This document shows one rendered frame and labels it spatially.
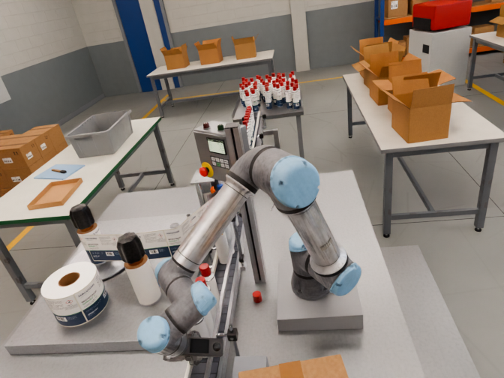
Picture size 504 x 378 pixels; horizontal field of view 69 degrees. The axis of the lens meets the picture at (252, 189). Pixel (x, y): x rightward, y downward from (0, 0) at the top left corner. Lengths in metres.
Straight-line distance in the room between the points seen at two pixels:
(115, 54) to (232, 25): 2.85
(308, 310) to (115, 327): 0.70
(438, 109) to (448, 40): 3.87
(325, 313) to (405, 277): 0.39
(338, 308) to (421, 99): 1.68
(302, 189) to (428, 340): 0.71
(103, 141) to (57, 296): 2.02
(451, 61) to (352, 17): 2.90
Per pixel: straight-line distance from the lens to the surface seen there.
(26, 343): 1.67
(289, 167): 0.85
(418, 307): 1.46
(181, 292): 0.95
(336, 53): 8.90
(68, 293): 1.53
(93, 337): 1.53
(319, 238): 1.03
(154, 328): 0.92
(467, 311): 2.65
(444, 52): 6.57
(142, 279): 1.45
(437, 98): 2.70
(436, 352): 1.35
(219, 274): 1.55
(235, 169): 0.98
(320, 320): 1.33
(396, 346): 1.34
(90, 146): 3.44
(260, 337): 1.37
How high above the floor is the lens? 1.89
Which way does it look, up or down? 29 degrees down
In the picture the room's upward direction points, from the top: 10 degrees counter-clockwise
